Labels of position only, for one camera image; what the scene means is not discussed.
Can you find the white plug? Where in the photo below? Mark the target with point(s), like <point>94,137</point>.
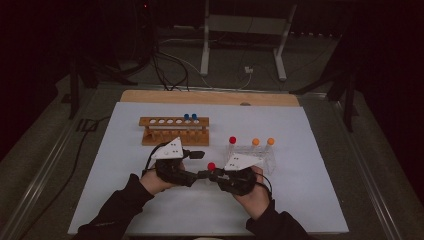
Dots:
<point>248,69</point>

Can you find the person's left hand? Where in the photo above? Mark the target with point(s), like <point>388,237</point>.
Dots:
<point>151,183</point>

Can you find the white table sheet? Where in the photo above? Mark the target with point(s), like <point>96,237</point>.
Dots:
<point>200,210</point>

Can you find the black floor socket frame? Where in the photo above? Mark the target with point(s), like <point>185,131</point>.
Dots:
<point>87,125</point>

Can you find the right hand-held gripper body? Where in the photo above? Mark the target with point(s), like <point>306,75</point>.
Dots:
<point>241,161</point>

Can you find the grey metal stand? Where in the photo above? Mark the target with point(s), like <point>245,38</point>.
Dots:
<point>205,50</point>

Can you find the orange cap test tube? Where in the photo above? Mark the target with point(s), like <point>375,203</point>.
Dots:
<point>255,141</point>
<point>270,141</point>

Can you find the red cap test tube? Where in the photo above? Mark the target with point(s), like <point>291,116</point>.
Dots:
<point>211,166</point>
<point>232,140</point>

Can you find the clear acrylic test tube rack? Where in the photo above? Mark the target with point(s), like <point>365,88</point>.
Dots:
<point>268,163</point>

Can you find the black tripod stand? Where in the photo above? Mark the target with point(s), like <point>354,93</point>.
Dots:
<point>349,110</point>
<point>74,96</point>

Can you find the person's right hand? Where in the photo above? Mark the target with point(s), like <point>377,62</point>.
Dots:
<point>256,203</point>

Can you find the blue cap test tube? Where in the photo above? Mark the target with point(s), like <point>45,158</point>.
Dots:
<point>186,116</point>
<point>194,116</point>

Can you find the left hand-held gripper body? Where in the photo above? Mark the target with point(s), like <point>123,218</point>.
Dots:
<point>170,151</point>

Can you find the wooden test tube rack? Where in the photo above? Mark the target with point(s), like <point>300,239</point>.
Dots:
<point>166,142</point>

